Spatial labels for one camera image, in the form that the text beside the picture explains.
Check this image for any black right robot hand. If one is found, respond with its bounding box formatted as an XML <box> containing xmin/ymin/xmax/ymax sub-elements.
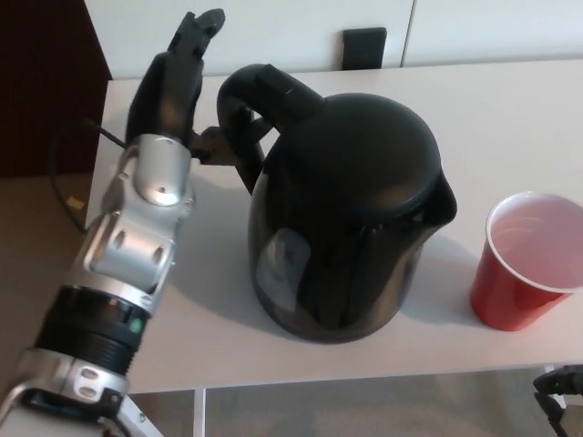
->
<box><xmin>532</xmin><ymin>363</ymin><xmax>583</xmax><ymax>437</ymax></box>

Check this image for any dark brown door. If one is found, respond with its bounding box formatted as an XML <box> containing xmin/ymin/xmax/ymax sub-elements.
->
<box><xmin>0</xmin><ymin>0</ymin><xmax>113</xmax><ymax>178</ymax></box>

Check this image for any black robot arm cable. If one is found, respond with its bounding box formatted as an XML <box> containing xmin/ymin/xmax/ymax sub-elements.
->
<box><xmin>48</xmin><ymin>117</ymin><xmax>131</xmax><ymax>236</ymax></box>

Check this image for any black electric kettle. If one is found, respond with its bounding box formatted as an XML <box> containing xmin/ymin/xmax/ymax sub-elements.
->
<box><xmin>216</xmin><ymin>63</ymin><xmax>458</xmax><ymax>345</ymax></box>

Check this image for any black cabinet handle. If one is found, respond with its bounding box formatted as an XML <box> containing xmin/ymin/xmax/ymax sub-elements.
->
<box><xmin>342</xmin><ymin>27</ymin><xmax>389</xmax><ymax>71</ymax></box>

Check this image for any white table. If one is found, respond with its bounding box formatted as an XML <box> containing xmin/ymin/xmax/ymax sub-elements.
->
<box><xmin>86</xmin><ymin>56</ymin><xmax>583</xmax><ymax>437</ymax></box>

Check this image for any white cabinet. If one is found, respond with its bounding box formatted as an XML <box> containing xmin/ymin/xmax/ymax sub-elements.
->
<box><xmin>84</xmin><ymin>0</ymin><xmax>583</xmax><ymax>84</ymax></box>

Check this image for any red plastic cup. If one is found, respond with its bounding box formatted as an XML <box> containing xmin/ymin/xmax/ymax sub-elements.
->
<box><xmin>470</xmin><ymin>190</ymin><xmax>583</xmax><ymax>332</ymax></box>

